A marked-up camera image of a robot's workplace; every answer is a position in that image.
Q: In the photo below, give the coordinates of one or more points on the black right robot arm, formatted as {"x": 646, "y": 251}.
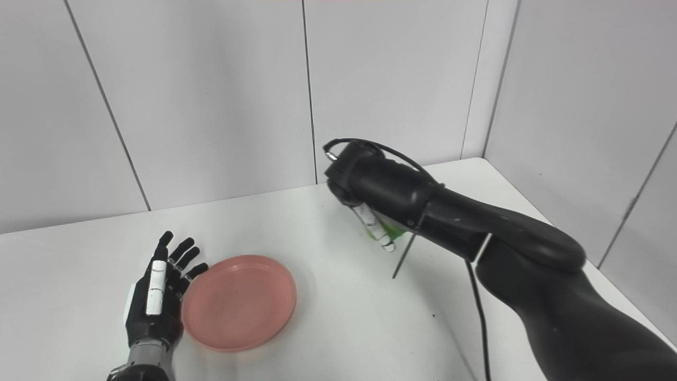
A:
{"x": 476, "y": 222}

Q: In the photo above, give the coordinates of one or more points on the pink round plate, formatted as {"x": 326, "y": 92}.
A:
{"x": 238, "y": 304}

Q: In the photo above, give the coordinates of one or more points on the grey zip tie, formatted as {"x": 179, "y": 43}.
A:
{"x": 403, "y": 256}

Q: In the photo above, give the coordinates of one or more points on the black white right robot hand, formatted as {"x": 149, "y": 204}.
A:
{"x": 375, "y": 225}

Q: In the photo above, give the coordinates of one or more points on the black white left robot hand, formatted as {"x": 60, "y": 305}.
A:
{"x": 153, "y": 307}

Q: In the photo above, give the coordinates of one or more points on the green white toy cabbage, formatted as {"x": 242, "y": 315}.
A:
{"x": 392, "y": 230}

